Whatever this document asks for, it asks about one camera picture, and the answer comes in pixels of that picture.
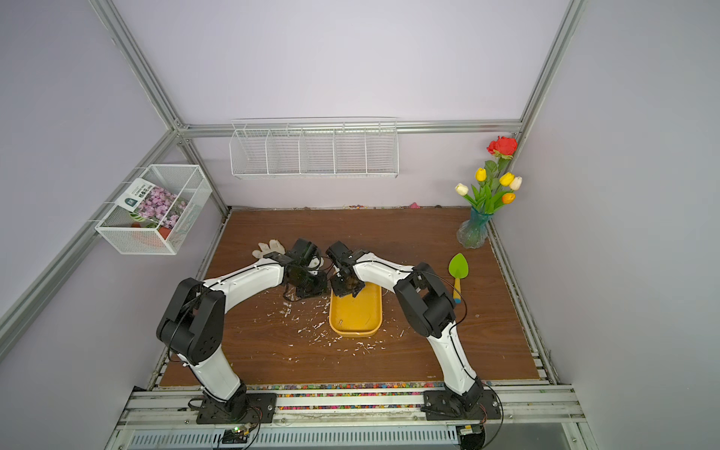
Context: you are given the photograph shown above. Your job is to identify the yellow plastic storage box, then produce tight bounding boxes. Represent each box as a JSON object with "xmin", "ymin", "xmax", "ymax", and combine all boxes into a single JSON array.
[{"xmin": 329, "ymin": 283, "xmax": 383, "ymax": 339}]

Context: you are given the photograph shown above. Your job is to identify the white cotton work glove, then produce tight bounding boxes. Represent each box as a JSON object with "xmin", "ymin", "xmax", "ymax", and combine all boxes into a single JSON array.
[{"xmin": 251, "ymin": 239, "xmax": 286, "ymax": 260}]

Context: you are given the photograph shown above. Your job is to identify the green trowel yellow handle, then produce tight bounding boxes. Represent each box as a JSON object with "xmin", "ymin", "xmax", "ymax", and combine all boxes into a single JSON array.
[{"xmin": 448, "ymin": 253, "xmax": 469, "ymax": 304}]

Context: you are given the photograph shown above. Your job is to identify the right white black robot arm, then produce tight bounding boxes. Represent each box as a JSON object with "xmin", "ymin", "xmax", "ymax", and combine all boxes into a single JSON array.
[{"xmin": 326, "ymin": 241, "xmax": 485, "ymax": 403}]

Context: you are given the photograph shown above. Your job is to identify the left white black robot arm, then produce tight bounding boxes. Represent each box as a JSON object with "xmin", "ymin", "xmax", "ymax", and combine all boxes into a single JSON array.
[{"xmin": 156, "ymin": 239, "xmax": 328, "ymax": 406}]

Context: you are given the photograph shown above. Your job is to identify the glass vase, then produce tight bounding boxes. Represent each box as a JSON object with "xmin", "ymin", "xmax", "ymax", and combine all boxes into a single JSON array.
[{"xmin": 456, "ymin": 208, "xmax": 492, "ymax": 249}]

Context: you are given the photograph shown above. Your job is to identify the pink potted flowers with label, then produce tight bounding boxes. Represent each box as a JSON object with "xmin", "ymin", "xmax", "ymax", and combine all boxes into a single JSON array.
[{"xmin": 114, "ymin": 178, "xmax": 188, "ymax": 240}]

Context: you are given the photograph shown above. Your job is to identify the small green circuit board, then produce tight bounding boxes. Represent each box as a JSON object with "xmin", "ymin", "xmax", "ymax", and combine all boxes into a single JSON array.
[{"xmin": 220, "ymin": 427, "xmax": 251, "ymax": 446}]

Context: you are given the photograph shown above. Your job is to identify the artificial tulip rose bouquet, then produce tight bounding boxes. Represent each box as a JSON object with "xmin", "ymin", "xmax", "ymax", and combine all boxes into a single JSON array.
[{"xmin": 455, "ymin": 136, "xmax": 522, "ymax": 216}]

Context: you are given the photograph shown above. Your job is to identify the right small circuit board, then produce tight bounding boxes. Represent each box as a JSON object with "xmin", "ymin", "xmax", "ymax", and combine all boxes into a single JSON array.
[{"xmin": 456, "ymin": 424, "xmax": 486, "ymax": 450}]

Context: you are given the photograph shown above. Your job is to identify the long white wire shelf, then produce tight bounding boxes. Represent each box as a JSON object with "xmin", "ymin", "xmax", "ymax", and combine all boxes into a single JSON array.
[{"xmin": 229, "ymin": 116, "xmax": 399, "ymax": 179}]

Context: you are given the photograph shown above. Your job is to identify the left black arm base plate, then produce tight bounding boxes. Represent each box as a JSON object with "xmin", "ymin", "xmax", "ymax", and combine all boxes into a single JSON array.
[{"xmin": 189, "ymin": 393, "xmax": 278, "ymax": 425}]

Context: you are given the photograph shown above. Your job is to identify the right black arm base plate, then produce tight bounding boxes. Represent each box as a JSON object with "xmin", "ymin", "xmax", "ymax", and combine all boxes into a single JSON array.
[{"xmin": 421, "ymin": 390, "xmax": 503, "ymax": 422}]

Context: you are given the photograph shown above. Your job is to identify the small white wire basket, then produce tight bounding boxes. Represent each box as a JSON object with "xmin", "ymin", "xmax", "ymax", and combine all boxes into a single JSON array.
[{"xmin": 96, "ymin": 164, "xmax": 212, "ymax": 256}]

